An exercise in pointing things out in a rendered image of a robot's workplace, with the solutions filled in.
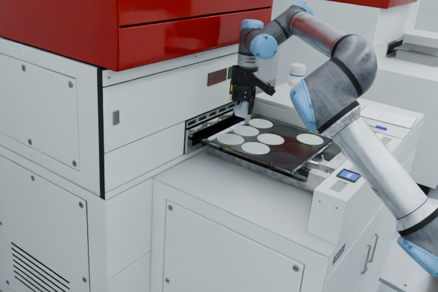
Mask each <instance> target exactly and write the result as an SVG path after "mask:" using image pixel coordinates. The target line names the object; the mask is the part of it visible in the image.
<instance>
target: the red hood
mask: <svg viewBox="0 0 438 292"><path fill-rule="evenodd" d="M272 6H273V0H0V36H2V37H6V38H9V39H12V40H16V41H18V42H23V43H25V44H29V45H32V46H36V47H38V48H42V49H45V50H48V51H52V52H55V53H58V54H61V55H65V56H67V57H71V58H74V59H78V60H80V61H84V62H87V63H91V64H93V65H97V66H101V67H104V68H106V69H108V70H112V71H115V72H119V71H122V70H128V69H131V68H136V67H139V66H145V65H149V64H153V63H158V62H161V61H167V60H170V59H175V58H178V57H183V56H187V55H192V54H195V53H200V52H203V51H209V50H213V49H217V48H222V47H225V46H230V45H234V44H239V38H240V29H241V22H242V21H243V20H247V19H251V20H260V21H262V22H263V27H264V26H266V25H267V24H268V23H270V22H271V16H272Z"/></svg>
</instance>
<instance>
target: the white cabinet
mask: <svg viewBox="0 0 438 292"><path fill-rule="evenodd" d="M395 228H396V219H395V217H394V216H393V215H392V213H391V212H390V211H389V210H388V209H387V207H386V206H385V205H384V203H383V202H382V201H381V200H380V199H379V197H378V196H377V198H376V199H375V201H374V202H373V203H372V204H371V205H370V207H369V208H368V209H367V211H366V212H365V213H364V214H363V215H362V217H361V218H360V219H359V221H358V222H357V223H356V224H355V225H354V227H353V228H352V229H351V231H350V232H349V233H348V234H347V235H346V237H345V238H344V239H343V241H342V242H341V243H340V244H339V245H338V247H337V248H336V249H335V251H333V253H332V254H331V255H330V257H326V256H324V255H321V254H319V253H317V252H315V251H313V250H311V249H308V248H306V247H304V246H301V245H299V244H297V243H295V242H293V241H291V240H288V239H286V238H284V237H281V236H279V235H277V234H275V233H273V232H271V231H268V230H266V229H264V228H262V227H259V226H257V225H255V224H253V223H251V222H249V221H246V220H244V219H242V218H239V217H238V216H235V215H233V214H231V213H229V212H226V211H224V210H222V209H219V208H218V207H215V206H213V205H211V204H209V203H206V202H204V201H202V200H200V199H198V198H196V197H193V196H191V195H189V194H186V193H184V192H182V191H180V190H178V189H176V188H173V187H171V186H169V185H167V184H164V183H162V182H160V181H157V180H156V179H153V210H152V237H151V288H150V292H376V291H377V290H378V288H379V286H380V285H381V282H380V281H379V277H380V274H381V271H382V269H383V265H384V263H385V260H386V258H387V255H388V251H389V249H390V246H391V243H392V239H393V236H394V231H395Z"/></svg>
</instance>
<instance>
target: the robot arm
mask: <svg viewBox="0 0 438 292"><path fill-rule="evenodd" d="M293 35H295V36H296V37H298V38H300V39H301V40H303V41H304V42H305V43H307V44H309V45H310V46H311V47H313V48H315V49H316V50H317V51H319V52H321V53H322V54H323V55H325V56H327V57H328V58H329V60H328V61H326V62H325V63H323V64H322V65H321V66H320V67H319V68H317V69H316V70H314V71H313V72H312V73H311V74H309V75H308V76H306V77H305V78H304V79H303V78H302V79H301V81H300V82H299V83H297V84H296V86H294V87H293V88H292V89H291V90H290V94H289V95H290V99H291V101H292V103H293V105H294V107H295V109H296V111H297V113H298V115H299V117H300V118H301V120H302V122H303V123H304V124H305V126H306V127H307V129H308V130H309V131H310V132H315V131H316V130H317V131H318V132H319V133H320V134H321V135H322V136H328V137H330V138H332V139H333V141H334V142H335V143H336V144H337V146H338V147H339V148H340V149H341V151H342V152H343V153H344V155H346V157H347V158H348V160H349V161H350V162H351V163H352V165H353V166H354V167H355V168H356V170H357V171H358V172H359V173H360V174H361V176H362V177H363V178H364V180H365V181H366V182H367V183H368V185H369V186H370V187H371V189H372V190H373V191H374V192H375V193H376V195H377V196H378V197H379V199H380V200H381V201H382V202H383V203H384V205H385V206H386V207H387V209H388V210H389V211H390V212H391V213H392V215H393V216H394V217H395V219H396V231H397V232H398V233H399V234H400V236H401V237H398V239H397V243H398V244H399V245H400V246H401V247H402V248H403V250H404V251H405V252H406V253H407V254H408V255H409V256H410V257H412V258H413V259H414V260H415V261H416V262H417V263H418V264H419V265H420V266H421V267H422V268H423V269H424V270H426V271H427V272H428V273H430V274H431V275H432V276H435V277H438V199H431V198H428V197H427V196H426V195H425V193H424V192H423V191H422V190H421V189H420V187H419V186H418V185H417V184H416V182H415V181H414V180H413V179H412V178H411V176H410V175H409V174H408V173H407V172H406V171H405V169H404V168H403V167H402V165H401V164H400V163H399V162H398V161H397V160H396V158H395V157H394V156H393V154H392V153H391V152H390V151H389V150H388V149H387V147H386V146H385V145H384V143H383V142H382V141H381V140H380V139H379V138H378V136H377V135H376V134H375V132H374V131H373V130H372V129H371V128H370V127H369V125H368V124H367V123H366V121H365V120H364V119H363V118H362V117H361V115H360V109H361V105H360V104H359V103H358V101H357V98H359V97H360V96H362V95H363V94H364V93H365V92H366V91H367V90H368V89H369V88H370V87H371V86H372V84H373V82H374V80H375V77H376V74H377V58H376V54H375V52H374V50H373V48H372V46H371V45H370V43H369V42H368V41H367V40H365V39H364V38H362V37H361V36H358V35H356V34H353V33H349V34H345V33H344V32H342V31H340V30H338V29H337V28H335V27H333V26H331V25H329V24H327V23H325V22H323V21H321V20H319V19H318V18H316V17H314V13H313V11H312V10H311V8H310V7H309V5H308V4H306V2H304V1H297V2H296V3H295V4H294V5H291V6H290V7H289V8H288V9H287V10H285V11H284V12H283V13H281V14H280V15H279V16H278V17H276V18H275V19H273V20H272V21H271V22H270V23H268V24H267V25H266V26H264V27H263V22H262V21H260V20H251V19H247V20H243V21H242V22H241V29H240V38H239V52H238V59H237V64H238V65H233V67H232V75H231V81H230V88H229V94H230V95H231V100H236V101H237V102H240V104H239V105H238V106H235V107H234V108H233V111H234V112H235V115H236V116H238V117H242V118H244V123H245V124H248V122H249V121H250V119H251V116H252V112H253V108H254V100H255V97H256V86H257V87H259V88H260V89H261V90H263V91H264V92H265V93H266V94H268V95H270V96H272V95H273V94H274V93H275V92H276V91H275V89H274V86H273V85H271V84H270V83H267V82H266V81H265V80H263V79H261V78H260V77H259V76H257V75H256V74H254V72H257V71H258V66H259V61H260V59H270V58H271V57H273V56H274V55H275V53H276V51H277V49H278V46H279V45H280V44H282V43H283V42H285V41H286V40H287V39H288V38H290V37H291V36H293ZM231 84H232V86H233V87H232V90H231Z"/></svg>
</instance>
